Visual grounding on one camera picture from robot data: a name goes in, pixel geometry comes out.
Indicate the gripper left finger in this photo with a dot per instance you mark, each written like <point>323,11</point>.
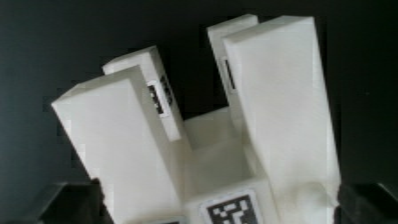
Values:
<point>67,205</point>

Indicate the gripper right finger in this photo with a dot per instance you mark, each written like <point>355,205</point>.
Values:
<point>368,203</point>

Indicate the white chair back part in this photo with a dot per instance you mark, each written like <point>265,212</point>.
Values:
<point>138,162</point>

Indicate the white chair seat part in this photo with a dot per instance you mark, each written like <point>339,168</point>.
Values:
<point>218,166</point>

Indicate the white chair leg with tag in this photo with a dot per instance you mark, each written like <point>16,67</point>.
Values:
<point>145,60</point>

